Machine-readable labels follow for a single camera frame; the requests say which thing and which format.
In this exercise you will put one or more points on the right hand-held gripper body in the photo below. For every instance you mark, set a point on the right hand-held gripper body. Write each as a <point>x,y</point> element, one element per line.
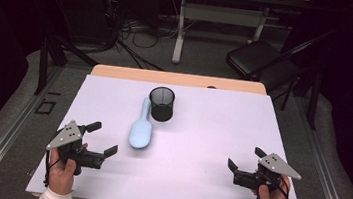
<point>276,164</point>

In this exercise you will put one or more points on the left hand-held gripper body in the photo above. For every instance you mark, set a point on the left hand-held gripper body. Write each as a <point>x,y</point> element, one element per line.
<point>68,135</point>

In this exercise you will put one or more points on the light blue hairbrush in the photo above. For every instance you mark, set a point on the light blue hairbrush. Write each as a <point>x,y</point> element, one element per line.
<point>141,132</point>

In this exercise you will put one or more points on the black mesh cup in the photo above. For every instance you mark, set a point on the black mesh cup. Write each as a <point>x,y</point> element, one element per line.
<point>161,113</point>

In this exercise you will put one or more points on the person's left hand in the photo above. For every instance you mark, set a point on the person's left hand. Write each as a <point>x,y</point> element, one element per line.
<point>61,177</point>

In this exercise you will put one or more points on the white table mat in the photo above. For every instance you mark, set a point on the white table mat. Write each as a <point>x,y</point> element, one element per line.
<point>191,155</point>

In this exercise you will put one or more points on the black metal stand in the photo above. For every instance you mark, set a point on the black metal stand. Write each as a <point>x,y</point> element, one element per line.
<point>43,64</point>
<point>314,101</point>

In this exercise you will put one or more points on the wooden table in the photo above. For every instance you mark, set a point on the wooden table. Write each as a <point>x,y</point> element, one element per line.
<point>167,77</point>

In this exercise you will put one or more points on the black folding chair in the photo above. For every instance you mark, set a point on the black folding chair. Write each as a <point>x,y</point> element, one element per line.
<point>253,56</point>

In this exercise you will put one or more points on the white background desk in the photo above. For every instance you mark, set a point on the white background desk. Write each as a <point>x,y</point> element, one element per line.
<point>224,15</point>

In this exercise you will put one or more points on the metal floor rail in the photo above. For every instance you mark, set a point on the metal floor rail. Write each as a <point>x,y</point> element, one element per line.
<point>325,177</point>
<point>8,140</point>

